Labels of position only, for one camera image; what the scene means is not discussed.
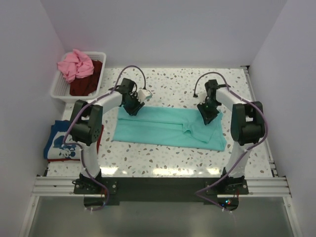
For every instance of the pink t shirt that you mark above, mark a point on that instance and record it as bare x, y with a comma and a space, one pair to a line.
75, 65

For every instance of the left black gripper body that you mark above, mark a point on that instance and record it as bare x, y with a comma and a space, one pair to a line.
133, 99

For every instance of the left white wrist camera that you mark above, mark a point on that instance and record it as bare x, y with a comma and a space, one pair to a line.
143, 95

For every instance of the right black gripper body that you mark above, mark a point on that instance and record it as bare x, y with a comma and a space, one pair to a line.
211, 104

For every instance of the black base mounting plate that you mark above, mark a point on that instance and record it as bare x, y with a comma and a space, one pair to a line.
114, 190

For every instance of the dark red t shirt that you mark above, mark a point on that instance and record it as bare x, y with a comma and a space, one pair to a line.
87, 85

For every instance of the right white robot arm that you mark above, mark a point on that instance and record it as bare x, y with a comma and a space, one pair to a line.
248, 124

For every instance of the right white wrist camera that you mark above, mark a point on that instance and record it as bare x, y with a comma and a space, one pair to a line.
200, 97

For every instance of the white plastic laundry basket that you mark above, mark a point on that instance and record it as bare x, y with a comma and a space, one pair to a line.
61, 89

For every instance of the aluminium frame rail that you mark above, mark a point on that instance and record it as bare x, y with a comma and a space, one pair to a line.
167, 154

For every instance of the folded blue printed t shirt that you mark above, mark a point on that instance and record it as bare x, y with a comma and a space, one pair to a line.
55, 149

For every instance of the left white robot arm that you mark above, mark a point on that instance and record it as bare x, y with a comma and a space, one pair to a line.
87, 117

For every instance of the teal t shirt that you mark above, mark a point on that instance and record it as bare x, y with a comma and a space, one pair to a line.
174, 127

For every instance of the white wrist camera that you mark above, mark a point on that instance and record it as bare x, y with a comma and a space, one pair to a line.
200, 97
143, 95

